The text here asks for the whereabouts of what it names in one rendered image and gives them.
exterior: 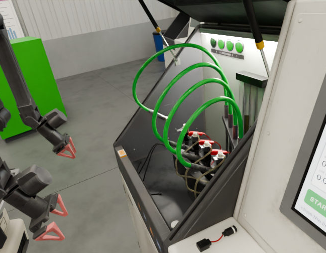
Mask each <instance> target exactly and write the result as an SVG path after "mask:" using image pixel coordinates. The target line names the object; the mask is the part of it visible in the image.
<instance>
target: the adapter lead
mask: <svg viewBox="0 0 326 253"><path fill-rule="evenodd" d="M236 232H237V228H236V227H235V226H234V225H233V226H230V227H229V228H227V229H225V230H224V231H223V232H222V236H221V237H220V238H219V239H218V240H215V241H210V240H209V239H206V238H204V239H202V240H200V241H198V242H197V243H196V247H197V248H198V250H199V251H200V252H203V251H204V250H206V249H208V248H210V247H209V246H210V245H211V244H214V243H219V242H220V241H221V240H222V239H223V237H225V236H230V235H232V234H234V233H236ZM221 238H222V239H221ZM220 239H221V240H220ZM219 240H220V241H219Z"/></svg>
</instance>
